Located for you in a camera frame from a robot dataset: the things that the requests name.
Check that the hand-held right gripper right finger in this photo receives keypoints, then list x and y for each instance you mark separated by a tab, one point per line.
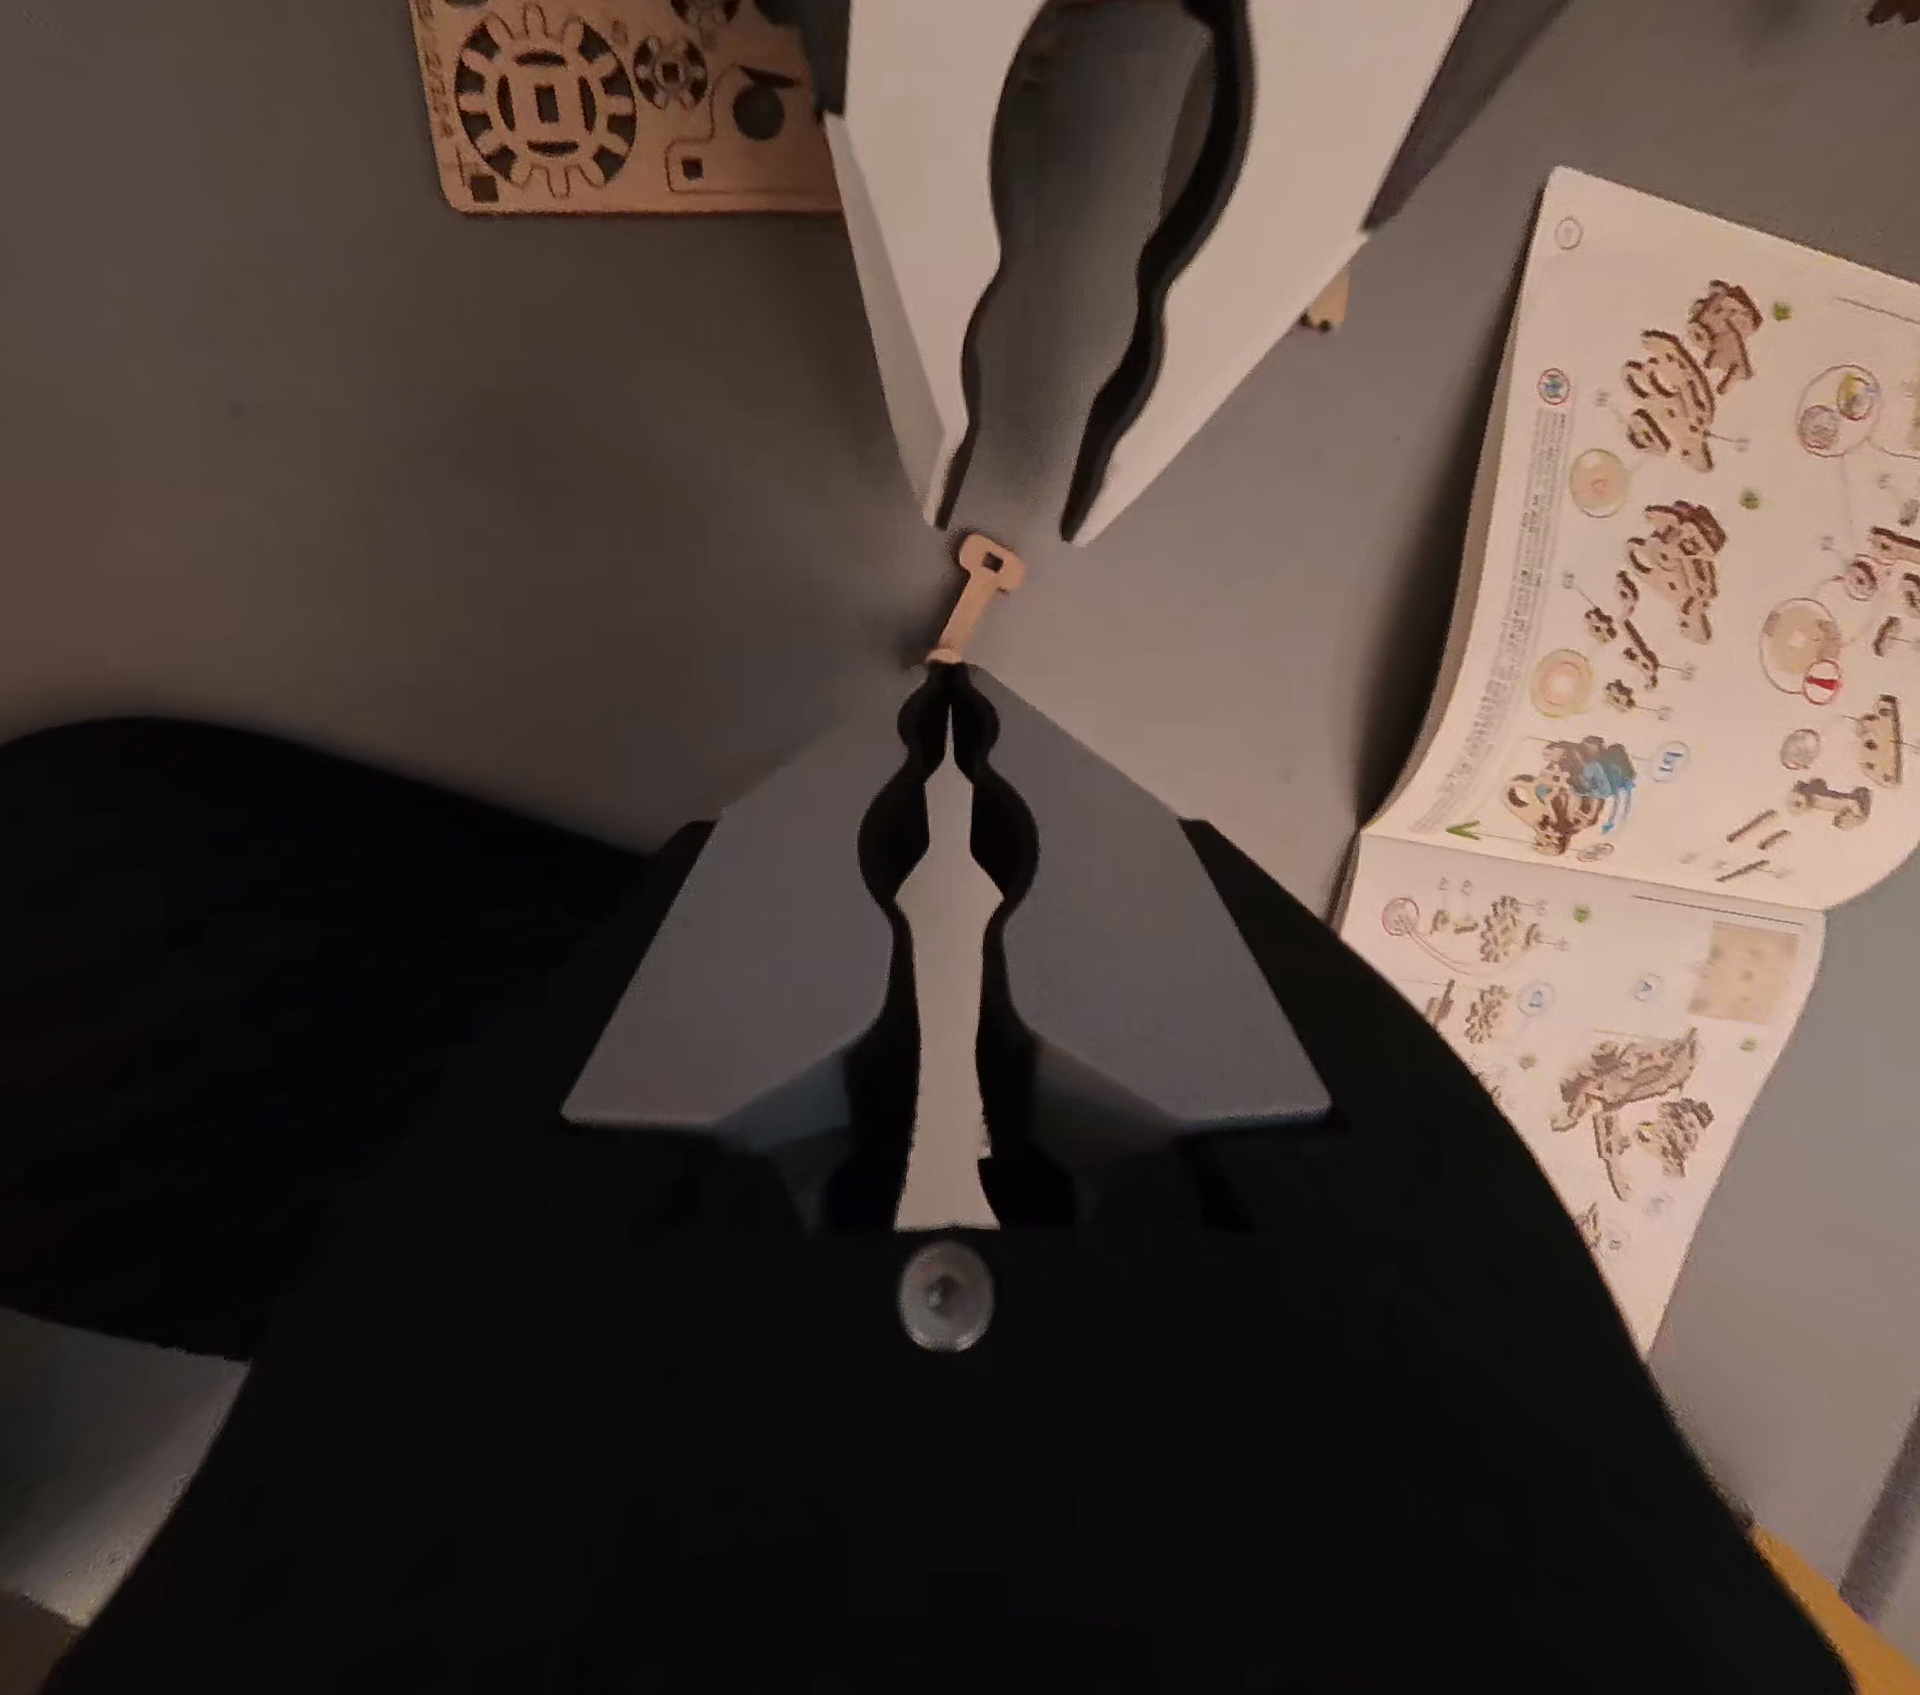
1154	975

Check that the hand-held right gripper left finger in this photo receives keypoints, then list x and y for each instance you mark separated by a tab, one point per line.
750	975

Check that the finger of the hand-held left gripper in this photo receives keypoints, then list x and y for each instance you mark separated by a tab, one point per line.
1350	76
930	1

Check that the small wooden model part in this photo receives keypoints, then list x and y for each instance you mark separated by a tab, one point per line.
981	593

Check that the model instruction booklet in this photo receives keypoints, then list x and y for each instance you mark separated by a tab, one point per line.
1620	707

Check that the wooden stick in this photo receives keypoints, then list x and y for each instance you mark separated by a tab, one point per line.
1326	303

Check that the yellow panel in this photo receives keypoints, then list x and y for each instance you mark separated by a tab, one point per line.
1851	1635

